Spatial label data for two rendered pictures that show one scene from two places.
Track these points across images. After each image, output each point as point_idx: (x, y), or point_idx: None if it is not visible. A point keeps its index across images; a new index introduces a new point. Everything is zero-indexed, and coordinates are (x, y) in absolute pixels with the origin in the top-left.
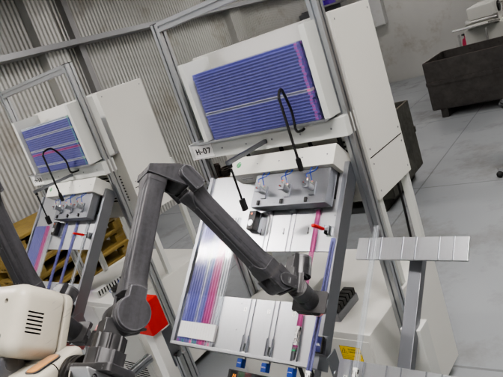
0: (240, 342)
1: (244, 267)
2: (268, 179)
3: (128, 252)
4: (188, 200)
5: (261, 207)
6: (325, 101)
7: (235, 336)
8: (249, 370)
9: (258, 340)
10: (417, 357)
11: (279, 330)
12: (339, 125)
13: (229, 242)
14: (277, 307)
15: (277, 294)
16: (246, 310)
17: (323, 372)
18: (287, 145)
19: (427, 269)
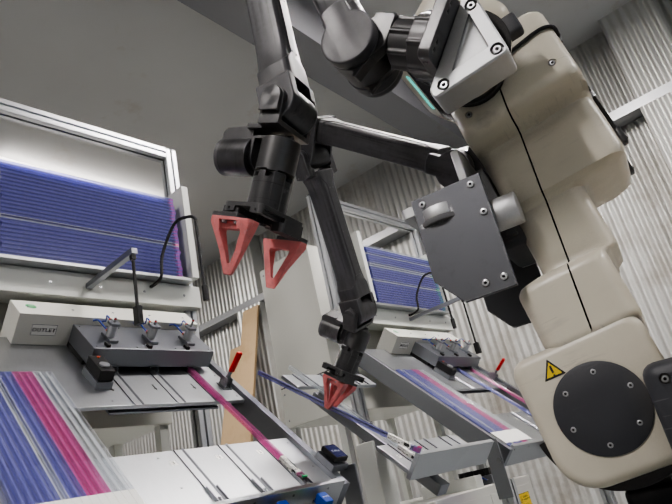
0: (208, 499)
1: None
2: (101, 329)
3: (407, 137)
4: (328, 174)
5: (112, 352)
6: (196, 260)
7: (189, 496)
8: None
9: (238, 488)
10: (387, 476)
11: (257, 469)
12: (193, 294)
13: (348, 238)
14: (227, 450)
15: (356, 328)
16: (177, 463)
17: None
18: (121, 300)
19: None
